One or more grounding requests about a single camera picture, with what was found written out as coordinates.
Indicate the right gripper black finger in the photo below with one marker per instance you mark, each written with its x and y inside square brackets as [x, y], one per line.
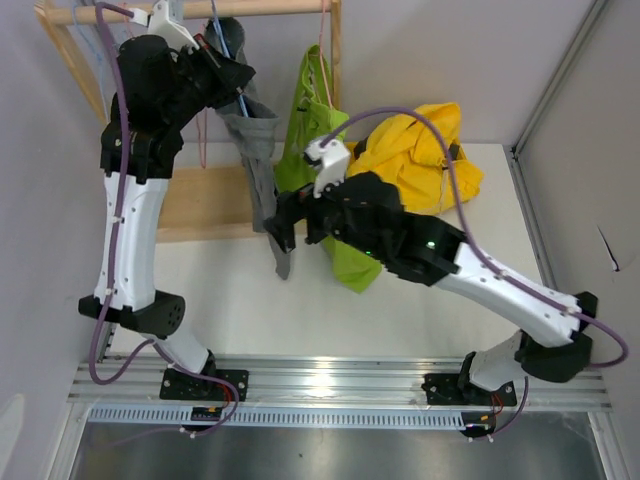
[300, 203]
[281, 227]

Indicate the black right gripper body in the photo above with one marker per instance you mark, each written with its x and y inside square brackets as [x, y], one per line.
[326, 218]

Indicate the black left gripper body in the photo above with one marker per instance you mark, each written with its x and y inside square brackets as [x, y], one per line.
[192, 94]

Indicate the blue hanger of grey shorts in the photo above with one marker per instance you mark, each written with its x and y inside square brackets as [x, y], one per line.
[226, 52]

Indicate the light grey shorts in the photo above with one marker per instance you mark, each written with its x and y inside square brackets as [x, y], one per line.
[254, 137]

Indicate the yellow shorts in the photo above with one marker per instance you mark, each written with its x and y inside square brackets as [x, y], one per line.
[405, 153]

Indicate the pink hanger of yellow shorts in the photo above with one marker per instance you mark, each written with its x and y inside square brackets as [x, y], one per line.
[202, 137]

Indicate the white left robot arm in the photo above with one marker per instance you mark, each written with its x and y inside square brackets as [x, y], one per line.
[137, 170]

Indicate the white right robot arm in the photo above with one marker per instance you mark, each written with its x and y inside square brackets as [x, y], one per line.
[550, 343]

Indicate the lime green shorts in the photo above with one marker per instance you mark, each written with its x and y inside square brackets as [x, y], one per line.
[309, 119]

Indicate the pink hanger of green shorts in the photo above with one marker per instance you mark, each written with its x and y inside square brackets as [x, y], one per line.
[322, 60]

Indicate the wooden clothes rack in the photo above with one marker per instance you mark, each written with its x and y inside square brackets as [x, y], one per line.
[201, 204]

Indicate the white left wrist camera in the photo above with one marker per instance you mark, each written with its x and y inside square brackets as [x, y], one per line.
[164, 19]

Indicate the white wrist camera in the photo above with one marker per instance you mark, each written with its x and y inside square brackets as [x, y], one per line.
[164, 19]
[330, 162]

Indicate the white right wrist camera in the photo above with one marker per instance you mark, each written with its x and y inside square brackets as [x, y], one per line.
[330, 162]

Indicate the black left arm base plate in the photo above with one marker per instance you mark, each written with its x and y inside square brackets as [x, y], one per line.
[179, 386]

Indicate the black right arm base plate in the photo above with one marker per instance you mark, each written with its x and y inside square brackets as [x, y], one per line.
[442, 389]

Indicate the aluminium mounting rail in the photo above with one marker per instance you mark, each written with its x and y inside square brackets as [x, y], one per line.
[337, 382]

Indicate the slotted white cable duct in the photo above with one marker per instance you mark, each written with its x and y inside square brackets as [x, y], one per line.
[412, 419]

